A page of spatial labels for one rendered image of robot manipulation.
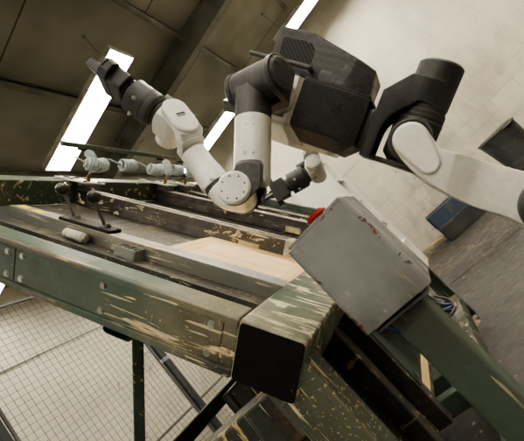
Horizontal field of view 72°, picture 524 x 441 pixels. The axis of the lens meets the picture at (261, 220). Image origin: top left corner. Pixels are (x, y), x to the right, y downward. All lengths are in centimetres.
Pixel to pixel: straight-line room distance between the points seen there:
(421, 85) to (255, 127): 43
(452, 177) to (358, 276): 52
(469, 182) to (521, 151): 438
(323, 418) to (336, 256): 25
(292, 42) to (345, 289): 74
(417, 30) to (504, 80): 148
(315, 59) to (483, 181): 52
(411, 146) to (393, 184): 543
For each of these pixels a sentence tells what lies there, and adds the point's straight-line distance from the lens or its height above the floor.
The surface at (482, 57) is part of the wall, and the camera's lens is 667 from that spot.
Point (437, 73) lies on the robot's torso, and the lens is 106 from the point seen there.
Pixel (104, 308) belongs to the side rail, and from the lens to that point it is 79.
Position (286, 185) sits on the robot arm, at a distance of 146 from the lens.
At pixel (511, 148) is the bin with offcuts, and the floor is 39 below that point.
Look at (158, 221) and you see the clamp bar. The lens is 144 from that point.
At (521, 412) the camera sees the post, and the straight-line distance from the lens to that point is 64.
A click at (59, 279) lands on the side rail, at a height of 123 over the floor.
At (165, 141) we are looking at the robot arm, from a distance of 98.
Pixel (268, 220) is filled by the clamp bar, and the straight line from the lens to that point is 178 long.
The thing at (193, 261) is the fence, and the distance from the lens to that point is 94.
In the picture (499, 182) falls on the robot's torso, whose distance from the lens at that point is 104.
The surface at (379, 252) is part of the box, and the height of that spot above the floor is 83.
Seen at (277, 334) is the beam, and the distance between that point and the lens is 60.
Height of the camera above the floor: 87
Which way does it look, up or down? 13 degrees up
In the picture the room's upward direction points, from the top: 44 degrees counter-clockwise
